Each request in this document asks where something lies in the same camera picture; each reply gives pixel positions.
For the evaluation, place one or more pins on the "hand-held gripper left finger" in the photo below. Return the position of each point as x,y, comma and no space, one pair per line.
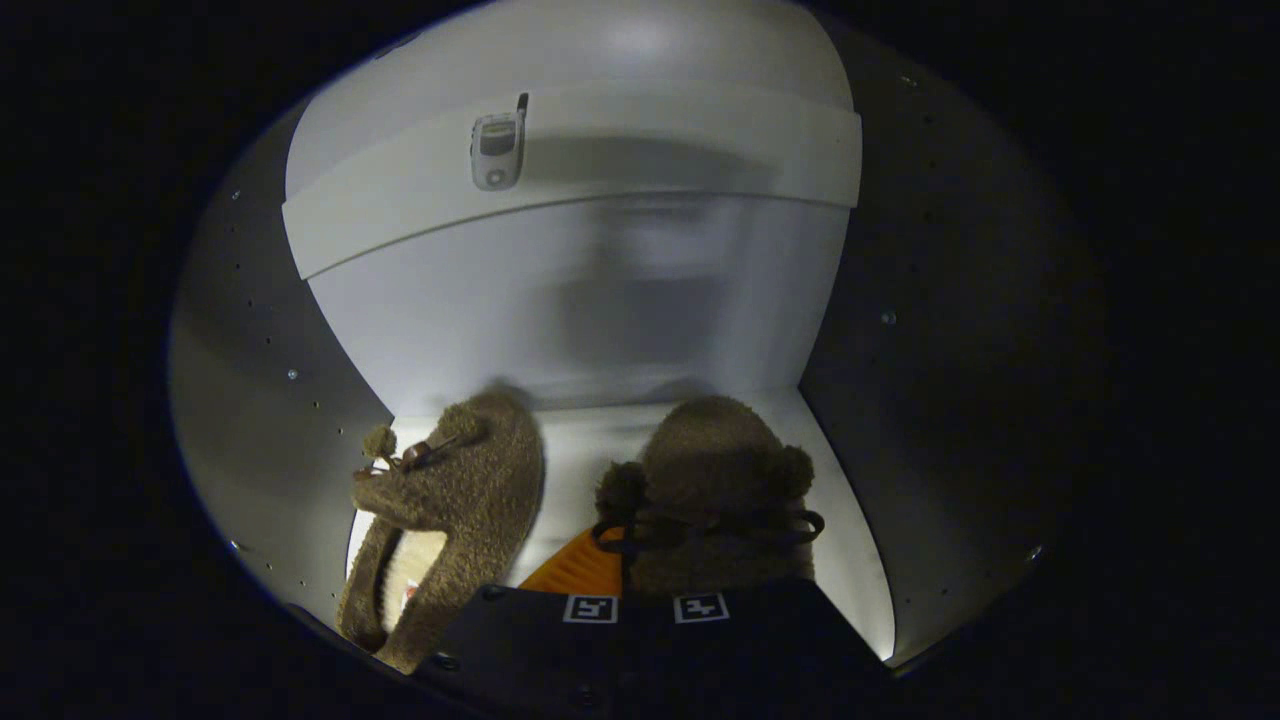
540,650

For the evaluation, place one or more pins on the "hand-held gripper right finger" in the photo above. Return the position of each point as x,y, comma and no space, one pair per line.
760,650

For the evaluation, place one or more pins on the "brown fuzzy slipper shoe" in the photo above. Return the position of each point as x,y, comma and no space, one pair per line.
710,470
480,490

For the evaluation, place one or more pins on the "white cabinet shelf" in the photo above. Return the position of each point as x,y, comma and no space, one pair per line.
650,150

